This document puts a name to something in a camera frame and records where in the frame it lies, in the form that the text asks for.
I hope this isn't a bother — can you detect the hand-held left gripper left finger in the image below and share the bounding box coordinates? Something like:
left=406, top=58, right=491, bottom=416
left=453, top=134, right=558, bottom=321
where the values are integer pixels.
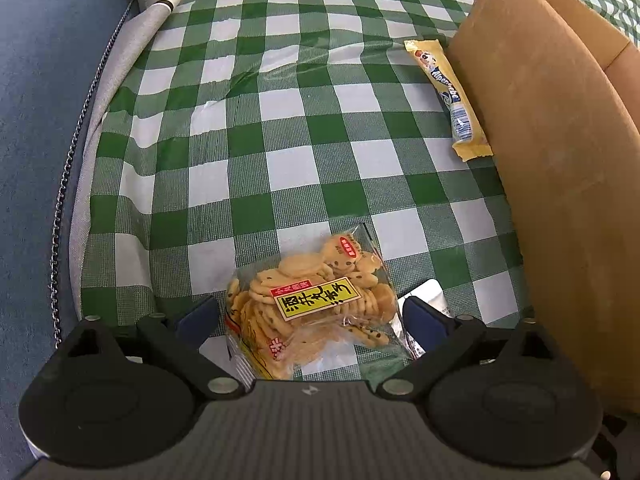
left=65, top=295, right=241, bottom=402

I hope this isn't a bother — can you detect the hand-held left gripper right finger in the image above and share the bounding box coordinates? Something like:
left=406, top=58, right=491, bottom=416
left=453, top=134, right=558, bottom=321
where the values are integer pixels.
left=376, top=296, right=557, bottom=402

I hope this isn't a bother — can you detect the clear bag of round crackers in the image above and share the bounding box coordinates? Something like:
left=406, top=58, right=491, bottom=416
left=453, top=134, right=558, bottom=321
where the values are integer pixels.
left=224, top=222, right=417, bottom=382

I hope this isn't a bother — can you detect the cardboard box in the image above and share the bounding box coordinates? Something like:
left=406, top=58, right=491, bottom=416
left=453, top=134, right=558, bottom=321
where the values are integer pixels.
left=444, top=0, right=640, bottom=417

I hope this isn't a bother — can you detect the white flat packet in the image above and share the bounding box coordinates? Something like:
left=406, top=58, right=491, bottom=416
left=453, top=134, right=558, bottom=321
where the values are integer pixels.
left=390, top=280, right=457, bottom=361

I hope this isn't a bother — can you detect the green white checkered cloth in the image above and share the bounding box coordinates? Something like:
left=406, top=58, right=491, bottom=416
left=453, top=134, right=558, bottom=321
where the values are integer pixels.
left=67, top=0, right=640, bottom=386

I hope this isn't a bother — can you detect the yellow wrapped snack bar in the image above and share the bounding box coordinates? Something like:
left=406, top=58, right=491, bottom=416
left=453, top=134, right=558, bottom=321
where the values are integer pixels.
left=403, top=38, right=494, bottom=163

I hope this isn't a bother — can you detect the blue cushion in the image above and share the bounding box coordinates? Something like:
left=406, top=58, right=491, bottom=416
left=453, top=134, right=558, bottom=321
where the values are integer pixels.
left=0, top=0, right=140, bottom=480

